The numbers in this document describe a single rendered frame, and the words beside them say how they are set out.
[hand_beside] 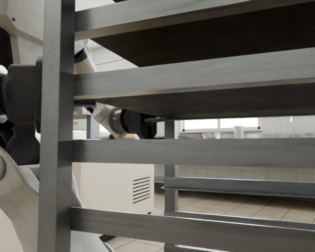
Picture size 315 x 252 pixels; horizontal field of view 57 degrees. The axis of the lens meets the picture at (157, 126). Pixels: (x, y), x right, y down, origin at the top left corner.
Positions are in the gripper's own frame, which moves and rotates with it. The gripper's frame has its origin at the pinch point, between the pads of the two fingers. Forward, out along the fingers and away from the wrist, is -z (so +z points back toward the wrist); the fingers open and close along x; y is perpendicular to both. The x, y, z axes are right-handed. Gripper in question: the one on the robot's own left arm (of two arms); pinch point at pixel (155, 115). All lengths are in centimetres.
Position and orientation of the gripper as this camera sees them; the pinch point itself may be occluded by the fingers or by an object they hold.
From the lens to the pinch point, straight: 75.7
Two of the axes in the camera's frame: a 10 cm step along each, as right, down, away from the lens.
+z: -6.1, 0.6, 7.9
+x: 0.0, -10.0, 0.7
